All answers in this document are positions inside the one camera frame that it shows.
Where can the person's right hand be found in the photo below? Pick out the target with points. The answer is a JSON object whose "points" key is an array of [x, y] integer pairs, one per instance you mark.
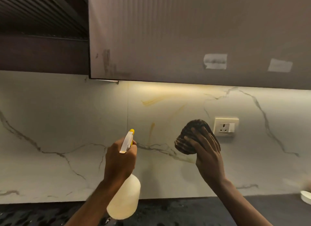
{"points": [[207, 157]]}

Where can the person's left hand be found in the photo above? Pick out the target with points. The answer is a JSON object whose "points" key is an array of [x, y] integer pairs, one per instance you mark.
{"points": [[117, 160]]}

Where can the person's left fingers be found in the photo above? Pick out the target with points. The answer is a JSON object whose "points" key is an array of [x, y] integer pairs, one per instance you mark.
{"points": [[133, 149]]}

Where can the person's right middle finger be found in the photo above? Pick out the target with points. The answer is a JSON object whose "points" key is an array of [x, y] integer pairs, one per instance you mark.
{"points": [[197, 135]]}

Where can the dark brown cleaning cloth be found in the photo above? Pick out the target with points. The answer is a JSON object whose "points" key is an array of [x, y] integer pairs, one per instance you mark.
{"points": [[188, 138]]}

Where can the white spray bottle yellow nozzle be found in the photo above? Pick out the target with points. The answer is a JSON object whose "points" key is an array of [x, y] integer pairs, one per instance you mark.
{"points": [[125, 194]]}

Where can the person's right forearm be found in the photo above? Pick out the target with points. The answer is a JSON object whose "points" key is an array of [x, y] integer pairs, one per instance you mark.
{"points": [[239, 204]]}

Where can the person's left forearm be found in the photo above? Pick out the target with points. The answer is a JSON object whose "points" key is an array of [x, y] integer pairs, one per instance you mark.
{"points": [[94, 204]]}

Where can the white tape piece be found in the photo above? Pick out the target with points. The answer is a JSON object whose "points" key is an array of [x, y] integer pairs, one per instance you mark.
{"points": [[215, 61], [280, 65]]}

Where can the grey upper cabinet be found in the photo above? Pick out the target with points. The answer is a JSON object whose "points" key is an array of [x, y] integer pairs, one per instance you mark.
{"points": [[199, 36]]}

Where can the white round container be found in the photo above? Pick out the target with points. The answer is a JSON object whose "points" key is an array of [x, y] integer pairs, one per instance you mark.
{"points": [[306, 197]]}

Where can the dark range hood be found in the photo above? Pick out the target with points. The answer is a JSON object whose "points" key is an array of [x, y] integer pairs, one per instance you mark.
{"points": [[43, 31]]}

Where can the white wall power socket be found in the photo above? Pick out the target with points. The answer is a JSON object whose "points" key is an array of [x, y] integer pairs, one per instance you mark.
{"points": [[225, 126]]}

